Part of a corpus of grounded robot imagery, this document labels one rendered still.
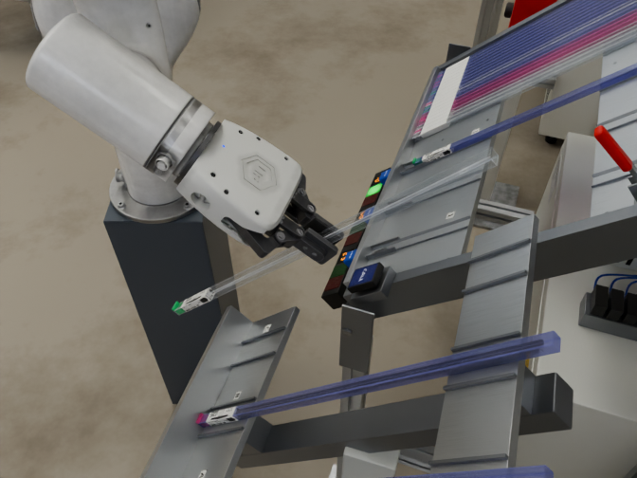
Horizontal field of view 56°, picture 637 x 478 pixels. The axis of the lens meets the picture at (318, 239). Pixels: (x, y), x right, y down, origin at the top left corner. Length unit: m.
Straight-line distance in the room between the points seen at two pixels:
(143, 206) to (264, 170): 0.57
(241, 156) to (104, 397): 1.25
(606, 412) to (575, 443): 0.12
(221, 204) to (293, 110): 1.98
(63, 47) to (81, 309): 1.43
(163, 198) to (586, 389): 0.78
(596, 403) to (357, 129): 1.64
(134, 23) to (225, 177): 0.20
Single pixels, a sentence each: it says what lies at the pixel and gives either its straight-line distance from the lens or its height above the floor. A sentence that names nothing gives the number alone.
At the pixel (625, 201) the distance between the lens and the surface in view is 0.79.
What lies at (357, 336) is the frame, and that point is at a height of 0.69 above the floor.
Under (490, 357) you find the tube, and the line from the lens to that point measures 0.53.
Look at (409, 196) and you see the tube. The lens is 0.55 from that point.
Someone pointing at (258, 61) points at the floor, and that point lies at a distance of 2.86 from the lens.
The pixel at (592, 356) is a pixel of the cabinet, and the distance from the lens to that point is 1.11.
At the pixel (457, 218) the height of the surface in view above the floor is 0.83.
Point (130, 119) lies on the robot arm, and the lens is 0.58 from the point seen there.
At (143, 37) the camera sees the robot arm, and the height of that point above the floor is 1.16.
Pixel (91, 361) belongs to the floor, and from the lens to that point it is 1.84.
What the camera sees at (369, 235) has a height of 0.73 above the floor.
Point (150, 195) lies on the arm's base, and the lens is 1.12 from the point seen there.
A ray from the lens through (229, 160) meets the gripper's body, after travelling 0.59.
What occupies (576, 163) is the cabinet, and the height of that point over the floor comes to 0.62.
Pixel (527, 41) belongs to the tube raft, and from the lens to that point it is 1.29.
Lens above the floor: 1.48
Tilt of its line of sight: 48 degrees down
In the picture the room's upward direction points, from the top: straight up
